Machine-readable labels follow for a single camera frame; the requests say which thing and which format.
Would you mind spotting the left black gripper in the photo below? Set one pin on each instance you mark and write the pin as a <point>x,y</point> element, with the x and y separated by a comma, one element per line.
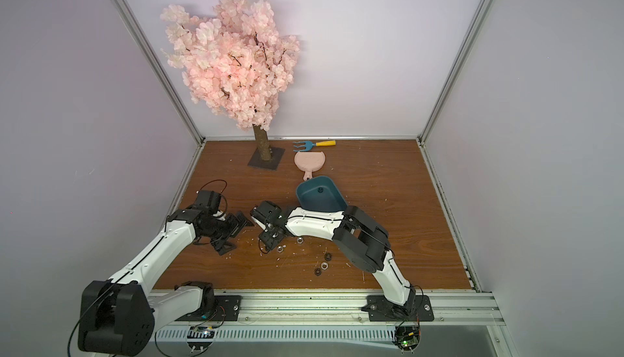
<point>236,224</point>

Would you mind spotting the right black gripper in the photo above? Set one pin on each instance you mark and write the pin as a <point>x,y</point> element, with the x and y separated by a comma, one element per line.
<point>268,222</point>

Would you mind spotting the teal plastic storage box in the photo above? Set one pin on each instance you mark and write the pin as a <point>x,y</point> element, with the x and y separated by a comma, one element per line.
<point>320,194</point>

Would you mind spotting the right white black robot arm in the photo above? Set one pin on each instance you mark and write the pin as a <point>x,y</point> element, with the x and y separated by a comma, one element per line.
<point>362,240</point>

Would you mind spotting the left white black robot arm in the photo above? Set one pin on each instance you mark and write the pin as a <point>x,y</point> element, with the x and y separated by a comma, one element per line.
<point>119,316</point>

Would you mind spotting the pink toy dustpan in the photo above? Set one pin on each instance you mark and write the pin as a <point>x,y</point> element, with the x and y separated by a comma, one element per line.
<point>309,163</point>

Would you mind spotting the blue yellow toy rake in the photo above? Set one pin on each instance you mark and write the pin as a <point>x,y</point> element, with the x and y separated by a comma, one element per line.
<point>307,146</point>

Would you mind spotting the left circuit board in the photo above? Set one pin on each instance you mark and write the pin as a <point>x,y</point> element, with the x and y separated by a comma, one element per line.
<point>200,338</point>

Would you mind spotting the circuit board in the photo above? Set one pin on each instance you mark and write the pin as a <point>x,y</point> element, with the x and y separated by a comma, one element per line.
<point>200,338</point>
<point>407,338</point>

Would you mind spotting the pink artificial blossom tree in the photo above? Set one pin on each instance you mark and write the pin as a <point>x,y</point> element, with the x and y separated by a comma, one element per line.
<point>236,62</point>

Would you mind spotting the right circuit board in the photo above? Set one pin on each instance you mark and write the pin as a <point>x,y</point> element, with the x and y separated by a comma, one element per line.
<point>407,338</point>

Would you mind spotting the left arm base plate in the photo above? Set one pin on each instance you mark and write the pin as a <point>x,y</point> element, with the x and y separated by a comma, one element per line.
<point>226,309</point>

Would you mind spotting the aluminium front rail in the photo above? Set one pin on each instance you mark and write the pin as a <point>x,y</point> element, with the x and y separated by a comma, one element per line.
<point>344,307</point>

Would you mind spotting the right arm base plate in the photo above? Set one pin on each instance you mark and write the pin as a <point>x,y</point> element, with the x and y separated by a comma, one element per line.
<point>416,308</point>

